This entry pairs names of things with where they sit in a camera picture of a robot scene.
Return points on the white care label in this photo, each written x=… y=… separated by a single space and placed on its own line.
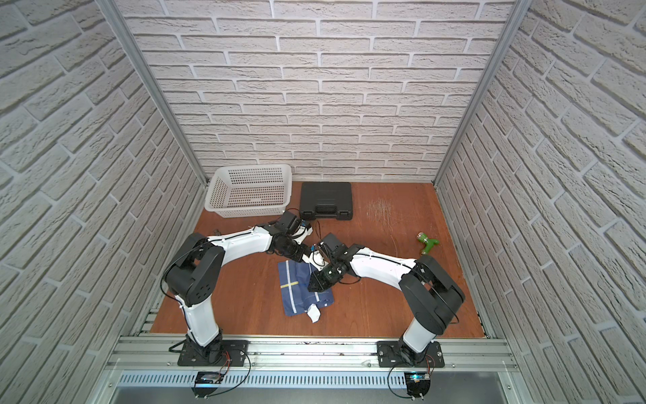
x=314 y=313

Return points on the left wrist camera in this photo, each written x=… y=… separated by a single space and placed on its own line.
x=304 y=230

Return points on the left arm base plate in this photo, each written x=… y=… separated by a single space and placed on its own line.
x=215 y=355

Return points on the black plastic tool case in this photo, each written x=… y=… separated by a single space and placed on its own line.
x=321 y=200

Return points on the controller box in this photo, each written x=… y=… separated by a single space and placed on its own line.
x=417 y=384
x=206 y=384

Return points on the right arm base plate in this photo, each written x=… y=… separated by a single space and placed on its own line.
x=392 y=353

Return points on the blue plaid pillowcase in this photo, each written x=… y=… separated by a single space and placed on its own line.
x=293 y=280

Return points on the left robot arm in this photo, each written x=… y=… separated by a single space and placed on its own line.
x=191 y=277

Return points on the aluminium mounting rail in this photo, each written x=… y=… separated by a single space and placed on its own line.
x=166 y=352

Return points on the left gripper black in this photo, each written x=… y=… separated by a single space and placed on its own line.
x=310 y=254

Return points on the green toy drill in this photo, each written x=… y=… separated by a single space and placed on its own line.
x=427 y=242

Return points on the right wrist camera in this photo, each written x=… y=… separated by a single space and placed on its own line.
x=330 y=248

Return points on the left controller box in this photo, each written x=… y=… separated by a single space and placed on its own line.
x=206 y=384

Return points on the white plastic basket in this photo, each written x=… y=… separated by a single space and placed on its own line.
x=249 y=190

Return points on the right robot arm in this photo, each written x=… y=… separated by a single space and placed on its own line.
x=431 y=293

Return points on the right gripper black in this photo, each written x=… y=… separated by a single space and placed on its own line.
x=318 y=283

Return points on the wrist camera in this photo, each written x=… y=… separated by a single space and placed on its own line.
x=304 y=230
x=330 y=248

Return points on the right controller box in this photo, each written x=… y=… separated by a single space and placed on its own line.
x=417 y=384

